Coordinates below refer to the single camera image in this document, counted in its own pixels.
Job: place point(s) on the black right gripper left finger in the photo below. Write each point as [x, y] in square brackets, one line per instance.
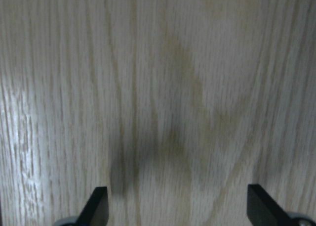
[96, 210]

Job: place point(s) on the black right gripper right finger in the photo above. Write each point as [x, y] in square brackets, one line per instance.
[262, 210]

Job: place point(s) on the light wooden drawer cabinet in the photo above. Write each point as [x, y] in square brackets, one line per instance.
[174, 105]

